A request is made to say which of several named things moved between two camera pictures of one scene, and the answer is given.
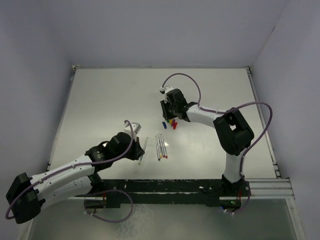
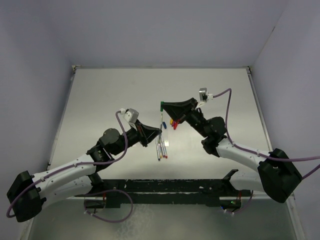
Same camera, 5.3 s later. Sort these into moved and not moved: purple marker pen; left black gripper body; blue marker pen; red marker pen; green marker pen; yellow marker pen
Moved: left black gripper body; green marker pen
Not moved: purple marker pen; blue marker pen; yellow marker pen; red marker pen
